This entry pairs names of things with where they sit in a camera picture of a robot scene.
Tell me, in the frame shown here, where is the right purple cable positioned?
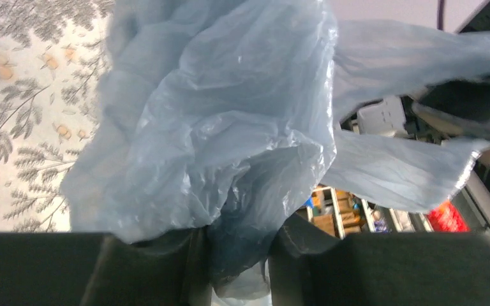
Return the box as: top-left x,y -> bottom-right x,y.
436,0 -> 446,31

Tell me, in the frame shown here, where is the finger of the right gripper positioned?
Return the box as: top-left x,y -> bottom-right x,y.
412,77 -> 490,141

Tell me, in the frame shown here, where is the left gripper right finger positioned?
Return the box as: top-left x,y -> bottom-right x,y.
268,215 -> 490,305

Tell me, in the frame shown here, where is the light blue trash bag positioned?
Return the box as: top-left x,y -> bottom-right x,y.
61,1 -> 490,300

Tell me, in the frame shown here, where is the floral table mat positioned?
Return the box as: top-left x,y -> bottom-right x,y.
0,0 -> 114,232

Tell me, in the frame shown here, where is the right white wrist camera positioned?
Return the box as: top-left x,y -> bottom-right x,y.
357,96 -> 408,137

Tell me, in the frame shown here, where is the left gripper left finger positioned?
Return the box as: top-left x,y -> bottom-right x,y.
0,229 -> 211,305

